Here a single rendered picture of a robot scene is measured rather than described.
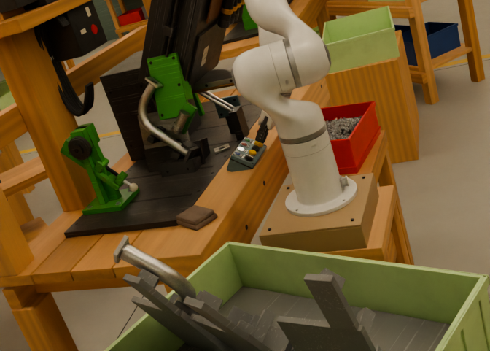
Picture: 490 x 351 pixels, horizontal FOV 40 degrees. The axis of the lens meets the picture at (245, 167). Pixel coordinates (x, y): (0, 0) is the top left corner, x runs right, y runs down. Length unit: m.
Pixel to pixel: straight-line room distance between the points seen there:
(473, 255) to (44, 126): 1.87
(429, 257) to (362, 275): 1.75
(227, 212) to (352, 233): 0.42
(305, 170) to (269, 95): 0.21
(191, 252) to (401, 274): 0.61
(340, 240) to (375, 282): 0.27
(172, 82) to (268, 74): 0.75
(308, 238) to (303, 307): 0.22
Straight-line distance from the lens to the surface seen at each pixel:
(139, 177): 2.35
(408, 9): 4.63
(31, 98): 2.23
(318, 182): 1.66
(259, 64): 1.56
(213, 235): 1.77
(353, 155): 2.09
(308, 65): 1.56
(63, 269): 1.97
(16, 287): 2.12
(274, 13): 1.63
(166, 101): 2.27
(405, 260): 1.92
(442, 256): 3.11
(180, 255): 1.73
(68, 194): 2.33
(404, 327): 1.36
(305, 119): 1.60
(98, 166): 2.15
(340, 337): 1.08
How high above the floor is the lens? 1.67
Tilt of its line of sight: 21 degrees down
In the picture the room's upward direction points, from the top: 18 degrees counter-clockwise
